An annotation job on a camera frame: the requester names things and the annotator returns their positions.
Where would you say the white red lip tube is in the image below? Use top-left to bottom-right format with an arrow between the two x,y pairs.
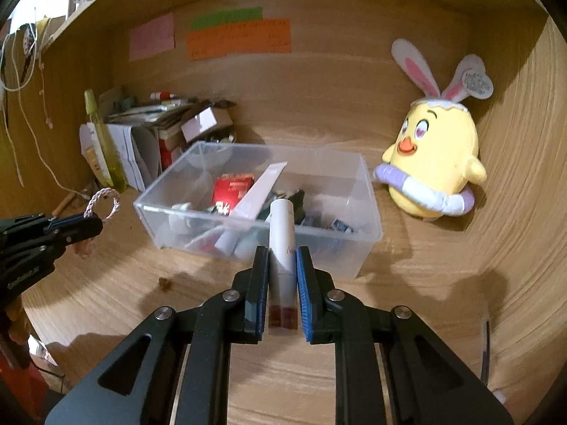
268,199 -> 298,336

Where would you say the braided pink white bracelet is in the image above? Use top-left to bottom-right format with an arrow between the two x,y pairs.
83,187 -> 122,223

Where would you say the pink cosmetic tube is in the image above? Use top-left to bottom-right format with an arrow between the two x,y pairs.
214,161 -> 287,255

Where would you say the small blue black packet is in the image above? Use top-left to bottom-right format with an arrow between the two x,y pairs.
330,218 -> 355,233

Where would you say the white round jar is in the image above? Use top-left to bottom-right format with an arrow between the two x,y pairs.
168,203 -> 193,235

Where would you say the red foil pouch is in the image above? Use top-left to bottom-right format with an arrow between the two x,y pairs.
212,173 -> 255,215

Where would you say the dark green glass bottle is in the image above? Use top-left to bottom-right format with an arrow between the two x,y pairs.
273,189 -> 305,226

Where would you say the tall green spray bottle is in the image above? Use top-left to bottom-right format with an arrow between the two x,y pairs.
84,89 -> 128,193

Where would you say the clear plastic storage bin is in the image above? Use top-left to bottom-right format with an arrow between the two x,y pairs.
135,142 -> 382,278

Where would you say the white paper boxes stack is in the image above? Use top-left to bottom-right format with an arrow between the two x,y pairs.
80,123 -> 161,192

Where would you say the red white marker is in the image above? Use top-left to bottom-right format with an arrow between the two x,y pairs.
150,91 -> 178,101

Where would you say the small pink white box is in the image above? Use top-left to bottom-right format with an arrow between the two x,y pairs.
181,107 -> 232,143

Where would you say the yellow chick plush toy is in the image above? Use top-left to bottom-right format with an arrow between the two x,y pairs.
374,39 -> 494,220

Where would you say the pink sticky note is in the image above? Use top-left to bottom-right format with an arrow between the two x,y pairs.
129,12 -> 175,62

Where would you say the green sticky note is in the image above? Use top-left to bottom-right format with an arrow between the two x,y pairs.
190,7 -> 263,32

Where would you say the white charging cable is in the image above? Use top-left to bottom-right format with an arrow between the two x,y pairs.
0,21 -> 92,200

